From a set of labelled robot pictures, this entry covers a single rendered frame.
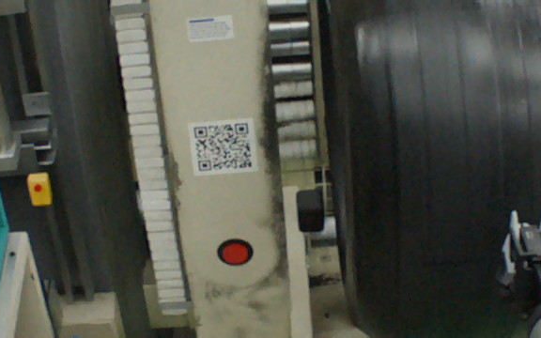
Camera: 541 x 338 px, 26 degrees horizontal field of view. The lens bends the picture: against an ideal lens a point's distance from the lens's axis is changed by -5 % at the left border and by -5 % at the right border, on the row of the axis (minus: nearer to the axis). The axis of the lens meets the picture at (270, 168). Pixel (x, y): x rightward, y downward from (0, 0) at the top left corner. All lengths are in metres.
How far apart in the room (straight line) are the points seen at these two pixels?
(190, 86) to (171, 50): 0.05
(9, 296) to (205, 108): 0.36
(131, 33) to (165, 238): 0.29
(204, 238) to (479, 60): 0.45
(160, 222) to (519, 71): 0.51
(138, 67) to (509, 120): 0.43
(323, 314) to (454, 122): 0.63
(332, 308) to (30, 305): 0.63
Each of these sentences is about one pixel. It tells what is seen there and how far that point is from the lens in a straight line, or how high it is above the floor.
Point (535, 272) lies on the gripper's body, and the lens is 1.12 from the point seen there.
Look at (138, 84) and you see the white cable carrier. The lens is 1.39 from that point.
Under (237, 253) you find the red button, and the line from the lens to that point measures 1.51.
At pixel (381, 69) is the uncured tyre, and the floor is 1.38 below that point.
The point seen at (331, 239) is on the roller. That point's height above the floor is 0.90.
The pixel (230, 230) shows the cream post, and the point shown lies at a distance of 1.49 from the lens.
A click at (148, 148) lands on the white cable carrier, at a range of 1.44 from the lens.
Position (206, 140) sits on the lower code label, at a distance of 1.41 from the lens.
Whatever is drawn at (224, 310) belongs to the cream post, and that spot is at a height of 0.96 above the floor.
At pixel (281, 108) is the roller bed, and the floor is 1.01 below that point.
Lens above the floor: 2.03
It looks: 36 degrees down
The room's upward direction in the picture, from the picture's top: 5 degrees counter-clockwise
